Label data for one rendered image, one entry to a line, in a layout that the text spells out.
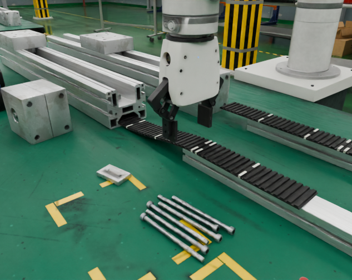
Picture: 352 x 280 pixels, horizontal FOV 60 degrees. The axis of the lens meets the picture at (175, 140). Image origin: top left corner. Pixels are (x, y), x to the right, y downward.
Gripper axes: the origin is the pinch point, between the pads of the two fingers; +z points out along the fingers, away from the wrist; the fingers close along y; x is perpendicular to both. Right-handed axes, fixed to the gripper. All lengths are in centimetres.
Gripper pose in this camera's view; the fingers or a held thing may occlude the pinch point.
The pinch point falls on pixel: (188, 125)
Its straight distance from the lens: 54.3
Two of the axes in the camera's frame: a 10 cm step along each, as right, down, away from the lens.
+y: 7.4, -3.1, 5.9
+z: 0.0, 8.9, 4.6
